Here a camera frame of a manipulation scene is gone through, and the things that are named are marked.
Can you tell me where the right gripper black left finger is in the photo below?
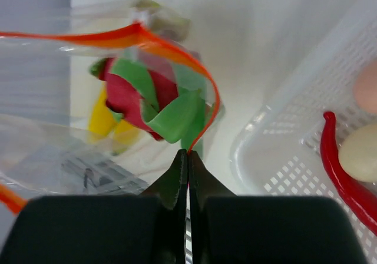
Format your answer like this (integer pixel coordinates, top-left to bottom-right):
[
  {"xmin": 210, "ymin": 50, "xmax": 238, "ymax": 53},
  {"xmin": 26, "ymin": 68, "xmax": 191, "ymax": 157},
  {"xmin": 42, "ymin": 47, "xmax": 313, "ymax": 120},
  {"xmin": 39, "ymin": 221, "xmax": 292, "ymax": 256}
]
[{"xmin": 1, "ymin": 150, "xmax": 188, "ymax": 263}]

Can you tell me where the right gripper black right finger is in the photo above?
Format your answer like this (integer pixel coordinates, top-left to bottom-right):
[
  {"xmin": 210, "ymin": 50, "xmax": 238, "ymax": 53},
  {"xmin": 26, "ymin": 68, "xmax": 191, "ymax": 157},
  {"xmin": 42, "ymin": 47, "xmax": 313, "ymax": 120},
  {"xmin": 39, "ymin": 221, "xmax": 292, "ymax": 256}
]
[{"xmin": 188, "ymin": 152, "xmax": 367, "ymax": 263}]

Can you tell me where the yellow banana bunch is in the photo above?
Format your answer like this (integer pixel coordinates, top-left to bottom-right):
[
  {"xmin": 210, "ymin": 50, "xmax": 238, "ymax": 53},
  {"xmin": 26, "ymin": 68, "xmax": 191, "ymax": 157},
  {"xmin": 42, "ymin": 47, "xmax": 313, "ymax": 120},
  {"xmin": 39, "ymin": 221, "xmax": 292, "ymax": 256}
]
[{"xmin": 88, "ymin": 85, "xmax": 140, "ymax": 146}]

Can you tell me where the clear zip bag orange zipper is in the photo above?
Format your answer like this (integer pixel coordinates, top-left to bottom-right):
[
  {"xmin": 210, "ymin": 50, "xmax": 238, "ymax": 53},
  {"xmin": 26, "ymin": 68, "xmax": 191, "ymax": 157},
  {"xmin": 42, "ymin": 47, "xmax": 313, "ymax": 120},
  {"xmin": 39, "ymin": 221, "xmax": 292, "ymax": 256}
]
[{"xmin": 1, "ymin": 0, "xmax": 219, "ymax": 214}]

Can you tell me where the red dragon fruit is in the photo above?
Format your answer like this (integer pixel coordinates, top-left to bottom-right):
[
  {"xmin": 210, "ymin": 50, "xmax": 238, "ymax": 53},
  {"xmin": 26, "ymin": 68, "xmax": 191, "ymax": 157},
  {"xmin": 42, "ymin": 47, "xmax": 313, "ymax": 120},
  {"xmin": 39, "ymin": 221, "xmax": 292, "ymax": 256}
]
[{"xmin": 88, "ymin": 55, "xmax": 221, "ymax": 154}]

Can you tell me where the red chili pepper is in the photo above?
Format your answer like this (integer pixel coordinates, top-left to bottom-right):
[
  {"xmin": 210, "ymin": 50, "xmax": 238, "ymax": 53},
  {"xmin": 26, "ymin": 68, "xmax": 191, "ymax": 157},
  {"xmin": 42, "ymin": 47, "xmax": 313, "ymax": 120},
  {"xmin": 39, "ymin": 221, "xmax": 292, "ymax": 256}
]
[{"xmin": 320, "ymin": 111, "xmax": 376, "ymax": 234}]

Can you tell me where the white egg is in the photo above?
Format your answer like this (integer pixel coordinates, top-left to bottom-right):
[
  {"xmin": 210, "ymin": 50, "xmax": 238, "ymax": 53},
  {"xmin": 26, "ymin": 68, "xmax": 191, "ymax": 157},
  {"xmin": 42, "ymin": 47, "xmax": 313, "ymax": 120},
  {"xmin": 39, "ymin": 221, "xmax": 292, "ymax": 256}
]
[{"xmin": 338, "ymin": 123, "xmax": 376, "ymax": 183}]

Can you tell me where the pink peach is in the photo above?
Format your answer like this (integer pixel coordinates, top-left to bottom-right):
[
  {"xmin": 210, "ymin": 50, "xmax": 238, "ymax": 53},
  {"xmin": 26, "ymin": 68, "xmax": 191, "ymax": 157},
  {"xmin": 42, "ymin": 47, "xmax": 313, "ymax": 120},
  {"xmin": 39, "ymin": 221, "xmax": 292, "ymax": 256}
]
[{"xmin": 353, "ymin": 60, "xmax": 376, "ymax": 114}]

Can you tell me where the white plastic perforated basket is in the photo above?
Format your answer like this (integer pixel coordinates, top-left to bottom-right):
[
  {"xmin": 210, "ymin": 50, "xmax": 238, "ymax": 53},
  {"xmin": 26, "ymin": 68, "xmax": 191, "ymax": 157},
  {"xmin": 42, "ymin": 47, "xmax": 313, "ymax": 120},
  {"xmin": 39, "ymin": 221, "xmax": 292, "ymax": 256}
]
[{"xmin": 229, "ymin": 0, "xmax": 377, "ymax": 264}]

